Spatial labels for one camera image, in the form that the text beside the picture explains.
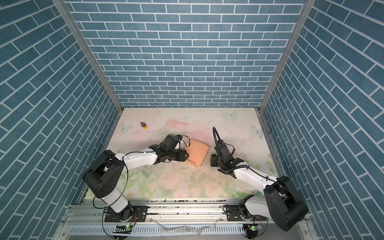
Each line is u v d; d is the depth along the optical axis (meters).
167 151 0.71
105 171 0.51
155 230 0.71
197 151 0.94
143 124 1.08
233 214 0.74
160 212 0.75
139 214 0.74
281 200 0.46
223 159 0.68
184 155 0.81
